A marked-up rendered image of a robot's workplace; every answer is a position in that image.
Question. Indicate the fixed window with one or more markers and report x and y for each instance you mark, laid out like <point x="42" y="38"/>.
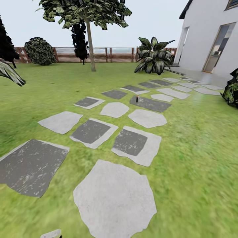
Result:
<point x="218" y="47"/>

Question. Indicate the tree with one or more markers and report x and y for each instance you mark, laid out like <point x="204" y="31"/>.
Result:
<point x="100" y="12"/>
<point x="7" y="50"/>
<point x="79" y="42"/>

